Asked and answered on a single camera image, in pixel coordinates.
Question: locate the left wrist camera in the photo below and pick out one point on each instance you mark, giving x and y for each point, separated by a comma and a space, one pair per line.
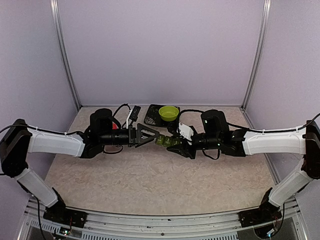
132, 116

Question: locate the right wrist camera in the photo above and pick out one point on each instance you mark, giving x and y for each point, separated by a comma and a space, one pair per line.
180, 130

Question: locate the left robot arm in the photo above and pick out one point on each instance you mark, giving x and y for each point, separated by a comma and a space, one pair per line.
21, 139

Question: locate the green pill organizer box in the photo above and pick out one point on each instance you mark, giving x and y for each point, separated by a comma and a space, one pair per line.
167, 141

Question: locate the black patterned tray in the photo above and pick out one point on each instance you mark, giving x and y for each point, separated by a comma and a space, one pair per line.
153, 118

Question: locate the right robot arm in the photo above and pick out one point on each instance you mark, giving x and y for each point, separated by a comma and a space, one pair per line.
241, 142

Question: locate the aluminium front frame rail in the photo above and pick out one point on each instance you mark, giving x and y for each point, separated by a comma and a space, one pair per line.
103, 225

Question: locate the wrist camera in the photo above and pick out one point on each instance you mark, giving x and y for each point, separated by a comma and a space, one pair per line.
180, 130
132, 116

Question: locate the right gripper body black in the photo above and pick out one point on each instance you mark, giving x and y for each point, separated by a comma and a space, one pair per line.
187, 149

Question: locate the aluminium corner post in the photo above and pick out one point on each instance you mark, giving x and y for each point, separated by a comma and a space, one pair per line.
258, 53
63, 53

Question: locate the left aluminium corner post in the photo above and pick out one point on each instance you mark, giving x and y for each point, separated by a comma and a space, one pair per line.
63, 53

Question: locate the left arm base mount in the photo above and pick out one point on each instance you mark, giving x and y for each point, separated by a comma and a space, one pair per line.
66, 216

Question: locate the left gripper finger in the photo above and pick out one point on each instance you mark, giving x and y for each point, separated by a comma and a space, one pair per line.
146, 132
142, 141

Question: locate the red pill bottle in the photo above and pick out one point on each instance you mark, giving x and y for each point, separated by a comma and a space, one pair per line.
114, 126

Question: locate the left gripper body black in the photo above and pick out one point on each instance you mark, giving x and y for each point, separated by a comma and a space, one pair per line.
132, 131

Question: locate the right aluminium corner post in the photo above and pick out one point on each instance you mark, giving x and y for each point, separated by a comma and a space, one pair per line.
258, 53

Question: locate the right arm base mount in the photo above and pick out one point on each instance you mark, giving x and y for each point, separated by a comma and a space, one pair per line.
259, 215

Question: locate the lime green bowl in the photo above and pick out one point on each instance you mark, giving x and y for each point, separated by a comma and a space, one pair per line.
168, 113

